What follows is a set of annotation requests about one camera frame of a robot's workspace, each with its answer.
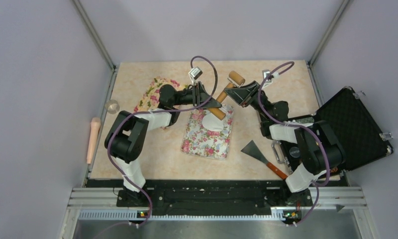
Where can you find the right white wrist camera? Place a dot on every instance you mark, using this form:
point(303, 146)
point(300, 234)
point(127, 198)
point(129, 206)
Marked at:
point(269, 77)

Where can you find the open black poker chip case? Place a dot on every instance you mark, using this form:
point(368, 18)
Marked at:
point(357, 131)

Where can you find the wooden double-ended rolling pin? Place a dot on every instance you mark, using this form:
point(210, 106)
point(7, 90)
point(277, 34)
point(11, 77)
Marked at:
point(236, 81)

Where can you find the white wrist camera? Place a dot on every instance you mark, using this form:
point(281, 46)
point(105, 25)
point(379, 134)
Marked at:
point(269, 77)
point(194, 73)

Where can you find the yellow floral cloth pad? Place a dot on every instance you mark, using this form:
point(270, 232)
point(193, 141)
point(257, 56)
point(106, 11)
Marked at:
point(150, 102)

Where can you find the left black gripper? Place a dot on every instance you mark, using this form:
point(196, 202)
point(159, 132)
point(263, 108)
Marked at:
point(199, 95)

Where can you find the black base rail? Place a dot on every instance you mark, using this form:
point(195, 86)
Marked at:
point(208, 200)

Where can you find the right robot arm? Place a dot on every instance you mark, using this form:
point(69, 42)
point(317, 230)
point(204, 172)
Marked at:
point(320, 149)

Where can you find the white dough piece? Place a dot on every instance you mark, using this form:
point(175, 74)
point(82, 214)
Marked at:
point(213, 123)

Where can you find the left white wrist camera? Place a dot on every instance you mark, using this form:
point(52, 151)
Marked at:
point(194, 73)

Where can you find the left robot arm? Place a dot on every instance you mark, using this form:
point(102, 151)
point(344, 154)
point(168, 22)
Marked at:
point(125, 140)

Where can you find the metal scraper with red handle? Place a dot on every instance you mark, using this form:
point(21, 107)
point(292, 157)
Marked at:
point(252, 150)

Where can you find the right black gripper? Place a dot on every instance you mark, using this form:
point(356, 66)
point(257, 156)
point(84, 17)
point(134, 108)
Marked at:
point(245, 95)

